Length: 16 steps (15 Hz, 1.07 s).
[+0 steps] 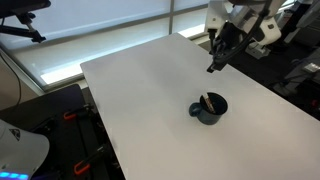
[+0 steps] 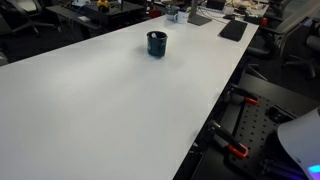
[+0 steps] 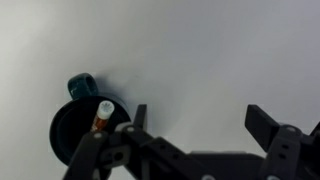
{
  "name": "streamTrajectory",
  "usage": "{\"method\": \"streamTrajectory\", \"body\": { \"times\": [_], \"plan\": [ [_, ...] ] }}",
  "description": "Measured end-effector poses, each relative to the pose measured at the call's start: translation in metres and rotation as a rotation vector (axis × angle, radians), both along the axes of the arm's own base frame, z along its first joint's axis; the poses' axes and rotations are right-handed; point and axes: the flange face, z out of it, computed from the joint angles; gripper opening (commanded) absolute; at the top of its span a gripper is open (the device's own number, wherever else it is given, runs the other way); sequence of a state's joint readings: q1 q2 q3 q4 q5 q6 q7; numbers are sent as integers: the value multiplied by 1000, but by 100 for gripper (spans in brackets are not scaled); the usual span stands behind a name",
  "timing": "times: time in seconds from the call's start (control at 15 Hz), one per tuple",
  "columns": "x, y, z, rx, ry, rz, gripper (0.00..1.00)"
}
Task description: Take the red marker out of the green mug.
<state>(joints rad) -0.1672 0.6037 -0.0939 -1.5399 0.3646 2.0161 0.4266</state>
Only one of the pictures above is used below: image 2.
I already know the dark green mug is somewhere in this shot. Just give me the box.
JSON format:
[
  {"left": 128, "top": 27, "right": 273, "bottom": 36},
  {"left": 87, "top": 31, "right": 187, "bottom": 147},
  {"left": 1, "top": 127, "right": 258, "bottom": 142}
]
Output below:
[{"left": 146, "top": 30, "right": 169, "bottom": 58}]

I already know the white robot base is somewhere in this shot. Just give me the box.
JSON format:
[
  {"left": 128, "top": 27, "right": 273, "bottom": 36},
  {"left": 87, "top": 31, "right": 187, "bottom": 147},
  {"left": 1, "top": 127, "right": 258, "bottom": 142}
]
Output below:
[{"left": 276, "top": 107, "right": 320, "bottom": 180}]

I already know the white mug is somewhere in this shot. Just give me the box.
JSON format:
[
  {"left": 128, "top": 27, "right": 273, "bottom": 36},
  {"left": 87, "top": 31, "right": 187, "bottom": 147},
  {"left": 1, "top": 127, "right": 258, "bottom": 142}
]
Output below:
[{"left": 173, "top": 10, "right": 190, "bottom": 25}]

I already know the grey monitor stand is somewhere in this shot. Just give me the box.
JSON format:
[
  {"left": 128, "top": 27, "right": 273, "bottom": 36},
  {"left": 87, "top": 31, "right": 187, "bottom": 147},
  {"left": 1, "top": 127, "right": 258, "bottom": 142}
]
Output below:
[{"left": 186, "top": 0, "right": 213, "bottom": 27}]

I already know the teal bowl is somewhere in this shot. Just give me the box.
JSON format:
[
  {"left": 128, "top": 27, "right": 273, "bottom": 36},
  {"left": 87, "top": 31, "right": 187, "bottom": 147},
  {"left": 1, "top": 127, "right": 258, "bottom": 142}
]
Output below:
[{"left": 164, "top": 4, "right": 181, "bottom": 21}]

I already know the black mouse pad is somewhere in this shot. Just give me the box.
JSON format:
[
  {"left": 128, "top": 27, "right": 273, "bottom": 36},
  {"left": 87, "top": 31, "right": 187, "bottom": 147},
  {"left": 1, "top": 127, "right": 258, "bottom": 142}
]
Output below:
[{"left": 218, "top": 19, "right": 249, "bottom": 43}]

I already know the dark office desk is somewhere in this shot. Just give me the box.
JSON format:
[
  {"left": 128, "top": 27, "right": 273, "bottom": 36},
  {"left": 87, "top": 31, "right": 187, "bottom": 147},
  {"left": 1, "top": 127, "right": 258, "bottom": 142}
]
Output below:
[{"left": 45, "top": 0, "right": 148, "bottom": 38}]

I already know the black monitor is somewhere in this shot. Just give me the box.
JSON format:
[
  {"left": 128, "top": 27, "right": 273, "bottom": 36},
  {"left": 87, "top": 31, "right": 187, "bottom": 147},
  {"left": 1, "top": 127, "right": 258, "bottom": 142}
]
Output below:
[{"left": 205, "top": 0, "right": 227, "bottom": 11}]

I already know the yellow toy object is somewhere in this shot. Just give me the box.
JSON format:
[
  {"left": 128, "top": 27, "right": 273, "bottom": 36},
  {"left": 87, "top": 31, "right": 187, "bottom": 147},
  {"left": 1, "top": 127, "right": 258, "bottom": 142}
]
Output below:
[{"left": 96, "top": 0, "right": 111, "bottom": 13}]

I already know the white paper cup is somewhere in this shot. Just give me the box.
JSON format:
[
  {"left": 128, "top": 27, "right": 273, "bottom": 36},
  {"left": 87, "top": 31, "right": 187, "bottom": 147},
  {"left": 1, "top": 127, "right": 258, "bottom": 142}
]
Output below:
[{"left": 223, "top": 5, "right": 236, "bottom": 17}]

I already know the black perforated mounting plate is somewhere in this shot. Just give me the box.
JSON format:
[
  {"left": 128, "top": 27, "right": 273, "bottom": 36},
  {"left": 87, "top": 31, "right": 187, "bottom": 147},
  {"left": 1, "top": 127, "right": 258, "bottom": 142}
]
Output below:
[{"left": 225, "top": 95, "right": 320, "bottom": 180}]

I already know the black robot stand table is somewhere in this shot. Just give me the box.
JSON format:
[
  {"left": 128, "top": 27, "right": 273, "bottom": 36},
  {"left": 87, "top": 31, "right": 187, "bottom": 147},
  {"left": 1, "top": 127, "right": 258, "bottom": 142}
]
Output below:
[{"left": 190, "top": 72, "right": 320, "bottom": 180}]

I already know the black small box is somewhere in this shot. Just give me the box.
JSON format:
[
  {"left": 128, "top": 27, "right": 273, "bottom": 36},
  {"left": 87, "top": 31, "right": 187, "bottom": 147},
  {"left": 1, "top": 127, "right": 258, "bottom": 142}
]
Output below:
[{"left": 243, "top": 13, "right": 265, "bottom": 26}]

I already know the black office chair with armrest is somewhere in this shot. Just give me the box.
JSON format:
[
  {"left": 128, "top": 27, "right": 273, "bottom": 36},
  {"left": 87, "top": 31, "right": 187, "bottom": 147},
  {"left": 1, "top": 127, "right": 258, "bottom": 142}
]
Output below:
[{"left": 245, "top": 0, "right": 320, "bottom": 81}]

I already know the orange handled black clamp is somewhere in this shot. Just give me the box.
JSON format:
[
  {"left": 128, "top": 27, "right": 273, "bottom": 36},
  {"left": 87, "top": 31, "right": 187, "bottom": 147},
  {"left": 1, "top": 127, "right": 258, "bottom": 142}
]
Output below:
[
  {"left": 229, "top": 84, "right": 260, "bottom": 106},
  {"left": 207, "top": 120, "right": 250, "bottom": 160}
]

